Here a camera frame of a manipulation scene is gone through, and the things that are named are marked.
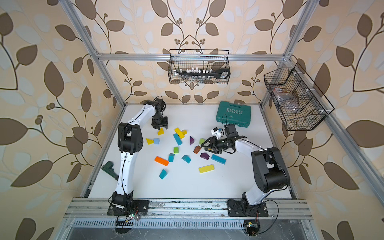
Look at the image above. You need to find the long teal block right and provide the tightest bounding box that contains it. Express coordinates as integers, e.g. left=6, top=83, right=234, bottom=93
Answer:
left=211, top=155, right=227, bottom=165

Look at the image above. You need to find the long teal block upper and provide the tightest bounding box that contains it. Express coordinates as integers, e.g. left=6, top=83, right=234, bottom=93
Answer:
left=173, top=134, right=183, bottom=146

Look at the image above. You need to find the long teal block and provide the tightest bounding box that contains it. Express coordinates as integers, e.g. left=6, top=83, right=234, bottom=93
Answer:
left=173, top=134, right=183, bottom=146
left=211, top=155, right=227, bottom=165

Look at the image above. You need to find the orange long block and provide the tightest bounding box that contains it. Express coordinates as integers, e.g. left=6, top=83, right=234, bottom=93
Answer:
left=155, top=157, right=170, bottom=167

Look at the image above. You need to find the plastic bag in basket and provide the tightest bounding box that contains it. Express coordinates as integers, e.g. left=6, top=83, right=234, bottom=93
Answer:
left=273, top=88, right=300, bottom=112

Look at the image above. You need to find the purple triangle block lower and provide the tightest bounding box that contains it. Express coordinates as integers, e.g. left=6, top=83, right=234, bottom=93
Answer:
left=200, top=153, right=210, bottom=160

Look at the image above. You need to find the long yellow block lower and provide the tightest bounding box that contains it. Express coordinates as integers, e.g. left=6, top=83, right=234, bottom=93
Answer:
left=199, top=165, right=215, bottom=174

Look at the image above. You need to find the right wire basket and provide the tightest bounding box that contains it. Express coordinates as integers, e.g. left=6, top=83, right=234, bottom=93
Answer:
left=264, top=63, right=335, bottom=131

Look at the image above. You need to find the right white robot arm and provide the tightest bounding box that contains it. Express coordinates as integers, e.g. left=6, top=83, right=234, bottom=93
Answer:
left=200, top=124, right=291, bottom=217

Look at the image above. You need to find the back wire basket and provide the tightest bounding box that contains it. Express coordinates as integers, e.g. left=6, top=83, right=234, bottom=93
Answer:
left=168, top=49, right=231, bottom=85

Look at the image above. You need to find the socket rail with sockets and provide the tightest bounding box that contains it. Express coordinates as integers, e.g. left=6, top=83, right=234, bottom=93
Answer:
left=175, top=69, right=231, bottom=80

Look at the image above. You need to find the teal triangle block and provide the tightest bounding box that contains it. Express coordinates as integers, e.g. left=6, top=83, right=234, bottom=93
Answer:
left=182, top=155, right=191, bottom=164
left=159, top=169, right=168, bottom=180

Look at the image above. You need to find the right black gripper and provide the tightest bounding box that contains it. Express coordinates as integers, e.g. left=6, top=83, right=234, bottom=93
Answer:
left=201, top=136, right=230, bottom=154

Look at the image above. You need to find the wire basket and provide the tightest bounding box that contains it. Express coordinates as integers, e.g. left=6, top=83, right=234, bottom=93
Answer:
left=264, top=63, right=335, bottom=131
left=168, top=49, right=231, bottom=85

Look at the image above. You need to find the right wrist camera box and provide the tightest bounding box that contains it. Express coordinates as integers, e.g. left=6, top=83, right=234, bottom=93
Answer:
left=211, top=128, right=225, bottom=139

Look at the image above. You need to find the yellow triangle block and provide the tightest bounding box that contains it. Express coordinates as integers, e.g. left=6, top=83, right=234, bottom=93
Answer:
left=146, top=139, right=154, bottom=145
left=158, top=128, right=165, bottom=136

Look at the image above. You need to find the long yellow block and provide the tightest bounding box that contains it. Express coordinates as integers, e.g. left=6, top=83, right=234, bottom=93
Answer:
left=199, top=165, right=215, bottom=174
left=175, top=128, right=185, bottom=139

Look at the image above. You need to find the long yellow block upper left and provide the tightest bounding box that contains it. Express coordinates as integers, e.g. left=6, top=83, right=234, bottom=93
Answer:
left=175, top=128, right=185, bottom=139

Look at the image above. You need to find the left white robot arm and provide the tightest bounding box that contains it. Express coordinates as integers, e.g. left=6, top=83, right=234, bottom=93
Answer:
left=108, top=98, right=168, bottom=216

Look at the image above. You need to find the green plastic tool case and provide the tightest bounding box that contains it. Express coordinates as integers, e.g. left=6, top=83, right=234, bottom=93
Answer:
left=216, top=101, right=252, bottom=128

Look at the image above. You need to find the brown wooden block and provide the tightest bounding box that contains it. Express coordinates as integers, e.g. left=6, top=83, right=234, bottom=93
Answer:
left=194, top=146, right=202, bottom=154

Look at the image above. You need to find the dark green hand tool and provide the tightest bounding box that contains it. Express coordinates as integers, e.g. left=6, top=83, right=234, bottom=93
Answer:
left=101, top=161, right=119, bottom=181

